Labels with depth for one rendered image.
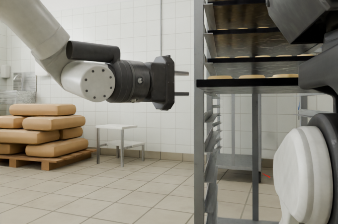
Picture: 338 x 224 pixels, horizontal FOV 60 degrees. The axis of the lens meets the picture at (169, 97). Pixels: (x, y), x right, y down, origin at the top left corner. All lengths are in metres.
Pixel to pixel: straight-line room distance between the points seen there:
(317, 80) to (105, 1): 4.16
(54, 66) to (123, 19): 3.60
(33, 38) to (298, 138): 0.40
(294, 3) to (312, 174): 0.14
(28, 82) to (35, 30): 4.53
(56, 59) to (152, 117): 3.28
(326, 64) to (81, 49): 0.40
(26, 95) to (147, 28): 2.08
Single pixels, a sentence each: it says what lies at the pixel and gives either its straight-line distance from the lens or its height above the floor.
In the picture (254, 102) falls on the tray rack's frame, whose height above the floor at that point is 0.73.
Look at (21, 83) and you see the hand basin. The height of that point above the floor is 1.02.
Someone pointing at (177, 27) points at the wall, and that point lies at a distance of 3.80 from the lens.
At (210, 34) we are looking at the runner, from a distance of 0.93.
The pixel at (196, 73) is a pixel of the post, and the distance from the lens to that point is 0.90.
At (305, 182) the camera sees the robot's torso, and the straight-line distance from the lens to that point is 0.26.
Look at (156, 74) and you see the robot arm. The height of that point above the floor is 0.80.
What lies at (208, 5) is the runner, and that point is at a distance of 0.95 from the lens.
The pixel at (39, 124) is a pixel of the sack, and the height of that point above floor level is 0.49.
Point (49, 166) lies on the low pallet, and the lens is 3.47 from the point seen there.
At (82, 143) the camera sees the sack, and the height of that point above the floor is 0.21.
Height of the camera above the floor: 0.74
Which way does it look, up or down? 1 degrees up
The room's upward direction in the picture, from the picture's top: straight up
